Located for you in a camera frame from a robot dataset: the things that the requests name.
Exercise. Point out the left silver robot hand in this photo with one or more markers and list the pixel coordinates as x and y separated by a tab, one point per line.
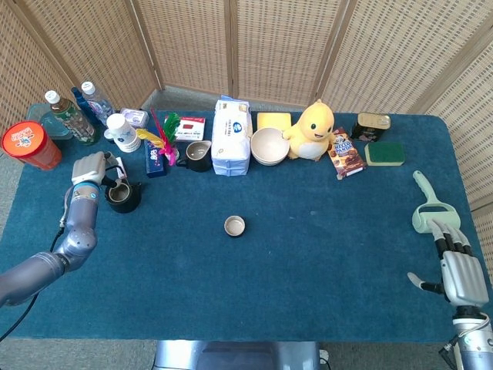
89	168

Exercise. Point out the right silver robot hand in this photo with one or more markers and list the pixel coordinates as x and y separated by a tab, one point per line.
460	276

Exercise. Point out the black teapot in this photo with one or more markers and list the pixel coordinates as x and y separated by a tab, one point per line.
124	196

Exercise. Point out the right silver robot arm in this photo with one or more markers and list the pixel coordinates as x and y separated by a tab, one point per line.
472	339

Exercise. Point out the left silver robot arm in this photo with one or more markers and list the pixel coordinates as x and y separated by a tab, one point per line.
58	246

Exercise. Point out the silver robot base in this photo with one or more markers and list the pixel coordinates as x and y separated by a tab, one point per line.
237	354

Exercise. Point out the white pill bottle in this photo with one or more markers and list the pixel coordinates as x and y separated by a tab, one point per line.
123	133

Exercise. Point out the green tea bottle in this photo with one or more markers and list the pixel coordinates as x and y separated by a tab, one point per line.
71	118

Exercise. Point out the orange lidded snack canister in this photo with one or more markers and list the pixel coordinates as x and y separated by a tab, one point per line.
31	145

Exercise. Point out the clear plastic container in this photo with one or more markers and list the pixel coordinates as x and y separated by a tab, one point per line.
45	122

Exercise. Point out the blue bottle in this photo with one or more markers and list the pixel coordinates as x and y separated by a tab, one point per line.
84	105

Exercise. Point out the clear water bottle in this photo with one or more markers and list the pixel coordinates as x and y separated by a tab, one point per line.
98	103

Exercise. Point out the blue rectangular box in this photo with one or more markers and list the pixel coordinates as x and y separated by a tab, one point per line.
155	159

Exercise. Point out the lavender small box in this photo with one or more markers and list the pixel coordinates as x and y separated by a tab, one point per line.
135	117

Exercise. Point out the mint green lint roller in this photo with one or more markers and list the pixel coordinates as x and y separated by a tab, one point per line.
433	211

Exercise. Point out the colourful feather shuttlecock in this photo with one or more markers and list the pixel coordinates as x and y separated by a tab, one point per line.
166	135

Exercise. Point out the red white box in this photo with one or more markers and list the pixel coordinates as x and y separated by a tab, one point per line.
190	128

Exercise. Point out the black pitcher cup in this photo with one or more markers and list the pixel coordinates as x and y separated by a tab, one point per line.
198	155

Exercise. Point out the green yellow scouring sponge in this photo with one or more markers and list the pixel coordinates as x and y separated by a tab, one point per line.
385	154

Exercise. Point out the white tissue pack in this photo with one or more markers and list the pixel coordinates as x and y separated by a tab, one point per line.
231	140

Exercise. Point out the small beige teacup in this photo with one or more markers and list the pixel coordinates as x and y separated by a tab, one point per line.
234	226

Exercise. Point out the Hello Panda biscuit box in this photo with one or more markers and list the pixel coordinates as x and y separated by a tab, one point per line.
346	155

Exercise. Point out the luncheon meat tin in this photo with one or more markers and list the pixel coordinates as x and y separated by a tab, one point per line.
371	127

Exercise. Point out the beige stacked bowls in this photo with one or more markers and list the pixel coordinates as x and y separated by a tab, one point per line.
269	147

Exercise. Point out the blue table cloth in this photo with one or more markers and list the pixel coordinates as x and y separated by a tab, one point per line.
246	270

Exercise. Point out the yellow sponge block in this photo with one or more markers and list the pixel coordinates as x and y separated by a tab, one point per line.
273	120

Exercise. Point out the wicker folding screen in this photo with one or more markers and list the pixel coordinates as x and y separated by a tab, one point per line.
246	46

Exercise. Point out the yellow duck plush toy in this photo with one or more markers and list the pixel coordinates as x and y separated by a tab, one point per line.
311	135

